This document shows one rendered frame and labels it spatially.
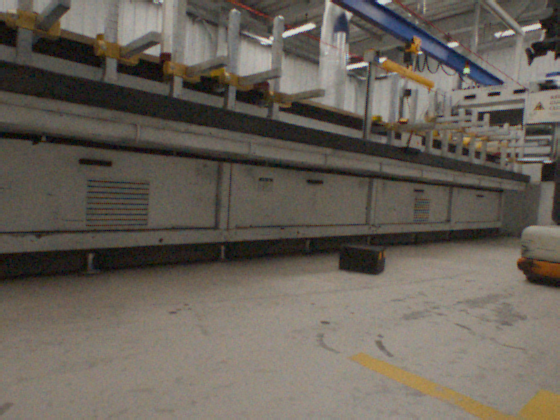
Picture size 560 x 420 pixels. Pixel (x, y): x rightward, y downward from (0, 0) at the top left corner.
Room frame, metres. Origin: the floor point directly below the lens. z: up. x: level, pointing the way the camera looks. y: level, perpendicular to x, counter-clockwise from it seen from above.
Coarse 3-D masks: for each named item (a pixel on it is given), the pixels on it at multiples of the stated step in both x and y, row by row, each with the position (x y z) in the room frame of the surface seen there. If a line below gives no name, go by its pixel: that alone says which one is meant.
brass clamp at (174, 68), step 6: (168, 66) 1.52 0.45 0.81; (174, 66) 1.52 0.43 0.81; (180, 66) 1.54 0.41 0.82; (186, 66) 1.56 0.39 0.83; (168, 72) 1.52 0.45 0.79; (174, 72) 1.53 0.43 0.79; (180, 72) 1.54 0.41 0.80; (186, 78) 1.57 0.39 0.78; (192, 78) 1.58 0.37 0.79; (198, 78) 1.60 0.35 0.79
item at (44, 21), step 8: (56, 0) 1.06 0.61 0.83; (64, 0) 1.05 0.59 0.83; (48, 8) 1.12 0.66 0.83; (56, 8) 1.07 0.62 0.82; (64, 8) 1.07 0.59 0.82; (40, 16) 1.18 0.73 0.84; (48, 16) 1.13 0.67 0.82; (56, 16) 1.12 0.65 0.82; (40, 24) 1.19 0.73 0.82; (48, 24) 1.19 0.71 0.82; (32, 40) 1.34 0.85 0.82
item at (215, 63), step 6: (210, 60) 1.44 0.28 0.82; (216, 60) 1.41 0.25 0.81; (222, 60) 1.38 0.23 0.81; (228, 60) 1.40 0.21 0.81; (192, 66) 1.53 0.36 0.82; (198, 66) 1.49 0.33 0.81; (204, 66) 1.46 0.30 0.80; (210, 66) 1.43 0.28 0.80; (216, 66) 1.42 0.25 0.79; (222, 66) 1.42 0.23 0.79; (186, 72) 1.56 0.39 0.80; (192, 72) 1.52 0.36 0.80; (198, 72) 1.51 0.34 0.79; (204, 72) 1.51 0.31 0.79; (162, 78) 1.70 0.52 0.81; (168, 78) 1.66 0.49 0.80; (168, 84) 1.69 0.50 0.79
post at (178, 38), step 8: (176, 0) 1.55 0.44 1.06; (184, 0) 1.55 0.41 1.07; (176, 8) 1.55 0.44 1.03; (184, 8) 1.55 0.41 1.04; (176, 16) 1.54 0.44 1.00; (184, 16) 1.56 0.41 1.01; (176, 24) 1.54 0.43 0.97; (184, 24) 1.56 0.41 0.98; (176, 32) 1.54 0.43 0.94; (184, 32) 1.56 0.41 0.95; (176, 40) 1.54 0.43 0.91; (184, 40) 1.56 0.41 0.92; (176, 48) 1.54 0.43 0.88; (176, 56) 1.54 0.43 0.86; (176, 80) 1.54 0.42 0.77; (176, 88) 1.54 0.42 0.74
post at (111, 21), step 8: (112, 0) 1.37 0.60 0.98; (112, 8) 1.38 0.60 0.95; (104, 16) 1.39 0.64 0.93; (112, 16) 1.38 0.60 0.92; (104, 24) 1.39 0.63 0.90; (112, 24) 1.38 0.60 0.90; (104, 32) 1.39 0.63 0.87; (112, 32) 1.38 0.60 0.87; (112, 40) 1.38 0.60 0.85; (104, 64) 1.38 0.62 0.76; (112, 64) 1.38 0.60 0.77; (104, 72) 1.38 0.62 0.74; (112, 72) 1.38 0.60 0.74
